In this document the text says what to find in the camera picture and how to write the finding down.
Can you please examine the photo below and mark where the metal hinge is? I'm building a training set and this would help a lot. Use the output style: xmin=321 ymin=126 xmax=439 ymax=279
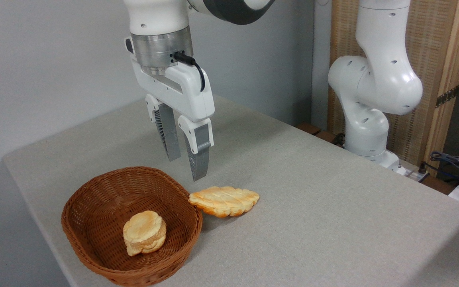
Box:
xmin=435 ymin=85 xmax=459 ymax=109

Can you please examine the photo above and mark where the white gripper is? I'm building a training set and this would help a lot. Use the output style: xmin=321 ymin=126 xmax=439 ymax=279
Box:
xmin=125 ymin=37 xmax=216 ymax=182

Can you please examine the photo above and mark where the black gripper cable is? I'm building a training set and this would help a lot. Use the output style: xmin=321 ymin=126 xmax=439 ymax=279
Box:
xmin=173 ymin=51 xmax=206 ymax=92

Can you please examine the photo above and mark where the thin black cable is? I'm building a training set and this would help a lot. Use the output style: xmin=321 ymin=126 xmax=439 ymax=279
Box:
xmin=419 ymin=161 xmax=459 ymax=186

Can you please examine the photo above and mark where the leaf-shaped bread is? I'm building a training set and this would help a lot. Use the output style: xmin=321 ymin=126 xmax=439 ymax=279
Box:
xmin=188 ymin=186 xmax=261 ymax=218

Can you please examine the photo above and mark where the grey cable with plug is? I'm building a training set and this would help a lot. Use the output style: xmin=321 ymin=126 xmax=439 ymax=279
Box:
xmin=430 ymin=151 xmax=459 ymax=169

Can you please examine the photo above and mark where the round bread roll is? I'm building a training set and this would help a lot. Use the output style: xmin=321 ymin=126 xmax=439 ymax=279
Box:
xmin=123 ymin=210 xmax=167 ymax=257

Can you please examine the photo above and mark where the brown wicker basket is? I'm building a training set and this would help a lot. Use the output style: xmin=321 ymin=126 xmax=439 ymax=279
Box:
xmin=61 ymin=166 xmax=204 ymax=287

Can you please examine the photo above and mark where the woven screen with wooden frame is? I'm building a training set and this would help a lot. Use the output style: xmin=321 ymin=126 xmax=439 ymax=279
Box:
xmin=329 ymin=0 xmax=459 ymax=178

